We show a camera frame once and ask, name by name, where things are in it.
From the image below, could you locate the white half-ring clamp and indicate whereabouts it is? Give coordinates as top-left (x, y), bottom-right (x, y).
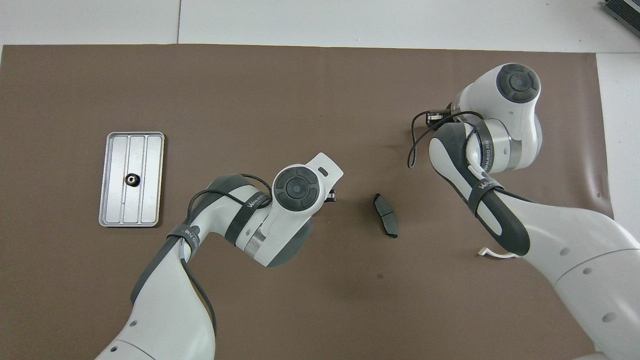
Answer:
top-left (477, 246), bottom-right (521, 259)

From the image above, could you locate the brown table mat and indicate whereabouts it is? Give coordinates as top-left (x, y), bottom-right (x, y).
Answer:
top-left (0, 44), bottom-right (628, 360)

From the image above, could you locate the dark ribbed metal device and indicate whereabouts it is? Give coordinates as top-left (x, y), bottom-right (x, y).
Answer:
top-left (602, 0), bottom-right (640, 25)

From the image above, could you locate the silver metal tray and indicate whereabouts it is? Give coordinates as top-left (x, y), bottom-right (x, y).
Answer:
top-left (98, 131), bottom-right (165, 228)

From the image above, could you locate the grey slim brake pad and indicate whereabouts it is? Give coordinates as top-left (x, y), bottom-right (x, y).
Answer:
top-left (372, 193), bottom-right (400, 239)

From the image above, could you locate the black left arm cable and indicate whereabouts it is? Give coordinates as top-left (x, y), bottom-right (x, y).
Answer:
top-left (177, 173), bottom-right (273, 338)

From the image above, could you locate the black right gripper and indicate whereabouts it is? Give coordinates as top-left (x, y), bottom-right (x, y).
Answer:
top-left (426, 110), bottom-right (455, 126)

